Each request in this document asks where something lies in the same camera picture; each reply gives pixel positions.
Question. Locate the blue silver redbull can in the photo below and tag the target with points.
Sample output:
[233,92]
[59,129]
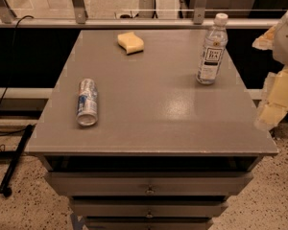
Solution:
[87,108]

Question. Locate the grey drawer cabinet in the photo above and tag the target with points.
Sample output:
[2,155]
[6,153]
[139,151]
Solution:
[166,152]

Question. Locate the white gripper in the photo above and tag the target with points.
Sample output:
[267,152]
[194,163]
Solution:
[286,43]

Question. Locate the metal railing frame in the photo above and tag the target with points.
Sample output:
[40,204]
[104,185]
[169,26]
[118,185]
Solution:
[103,14]

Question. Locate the yellow sponge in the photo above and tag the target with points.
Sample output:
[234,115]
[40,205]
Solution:
[130,42]

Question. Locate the clear plastic water bottle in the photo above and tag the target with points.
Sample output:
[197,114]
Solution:
[214,46]

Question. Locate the black rod on floor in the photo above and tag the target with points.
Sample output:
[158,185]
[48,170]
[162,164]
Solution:
[5,189]

